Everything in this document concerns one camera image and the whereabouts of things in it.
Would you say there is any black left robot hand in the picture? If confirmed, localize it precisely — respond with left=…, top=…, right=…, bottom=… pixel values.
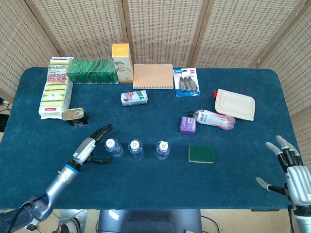
left=72, top=124, right=114, bottom=167

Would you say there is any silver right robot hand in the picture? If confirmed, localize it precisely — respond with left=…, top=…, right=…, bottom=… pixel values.
left=255, top=135, right=311, bottom=207

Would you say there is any clear water bottle white cap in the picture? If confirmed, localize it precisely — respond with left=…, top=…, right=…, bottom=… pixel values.
left=128, top=139, right=145, bottom=160
left=104, top=138, right=125, bottom=159
left=155, top=140, right=172, bottom=161

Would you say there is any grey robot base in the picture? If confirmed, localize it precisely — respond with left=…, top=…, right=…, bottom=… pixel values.
left=97, top=209, right=203, bottom=233

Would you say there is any yellow white sponge multipack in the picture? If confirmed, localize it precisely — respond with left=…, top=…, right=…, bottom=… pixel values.
left=38, top=56, right=74, bottom=120

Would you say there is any grey metal table foot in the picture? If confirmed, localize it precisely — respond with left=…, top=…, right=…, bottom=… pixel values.
left=58, top=209, right=88, bottom=233

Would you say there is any blue table cloth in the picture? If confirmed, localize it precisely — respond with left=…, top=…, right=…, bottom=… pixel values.
left=0, top=67, right=311, bottom=211

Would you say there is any white green drink can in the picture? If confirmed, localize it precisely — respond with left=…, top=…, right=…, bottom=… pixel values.
left=121, top=90, right=148, bottom=107

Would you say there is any clear box of green sachets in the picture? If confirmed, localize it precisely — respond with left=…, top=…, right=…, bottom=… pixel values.
left=66, top=58, right=119, bottom=85

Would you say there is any white power strip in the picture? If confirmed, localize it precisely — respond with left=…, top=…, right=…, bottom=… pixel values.
left=24, top=217, right=39, bottom=230

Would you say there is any tall orange pomelo print carton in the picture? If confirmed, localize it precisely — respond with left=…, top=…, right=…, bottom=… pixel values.
left=111, top=43, right=134, bottom=83

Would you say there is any beige lidded food container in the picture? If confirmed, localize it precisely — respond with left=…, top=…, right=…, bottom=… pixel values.
left=214, top=88, right=256, bottom=121

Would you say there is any green yellow scrub sponge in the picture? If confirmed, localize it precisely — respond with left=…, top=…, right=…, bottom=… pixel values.
left=188, top=145, right=216, bottom=164

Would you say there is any orange spiral notebook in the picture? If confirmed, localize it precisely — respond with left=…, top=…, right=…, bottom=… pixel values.
left=132, top=64, right=174, bottom=90

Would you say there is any pink white plastic drink bottle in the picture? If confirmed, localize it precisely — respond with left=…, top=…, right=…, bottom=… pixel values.
left=189, top=109, right=236, bottom=132

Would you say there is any small purple carton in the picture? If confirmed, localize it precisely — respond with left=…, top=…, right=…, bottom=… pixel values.
left=180, top=116, right=197, bottom=135

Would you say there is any blue correction tape blister pack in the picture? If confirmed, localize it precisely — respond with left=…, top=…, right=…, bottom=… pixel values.
left=173, top=67, right=201, bottom=98

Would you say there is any woven wooden folding screen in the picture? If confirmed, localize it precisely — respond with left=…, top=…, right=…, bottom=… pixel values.
left=0, top=0, right=311, bottom=170

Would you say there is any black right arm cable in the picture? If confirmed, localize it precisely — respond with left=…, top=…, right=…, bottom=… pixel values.
left=287, top=205, right=294, bottom=233

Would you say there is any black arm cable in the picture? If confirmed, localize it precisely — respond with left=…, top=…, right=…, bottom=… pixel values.
left=3, top=193, right=48, bottom=233
left=287, top=205, right=294, bottom=233

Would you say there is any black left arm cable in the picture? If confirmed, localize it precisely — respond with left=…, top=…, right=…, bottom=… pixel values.
left=3, top=193, right=48, bottom=233

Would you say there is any black floor cable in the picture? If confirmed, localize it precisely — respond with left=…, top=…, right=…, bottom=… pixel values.
left=201, top=215, right=221, bottom=233

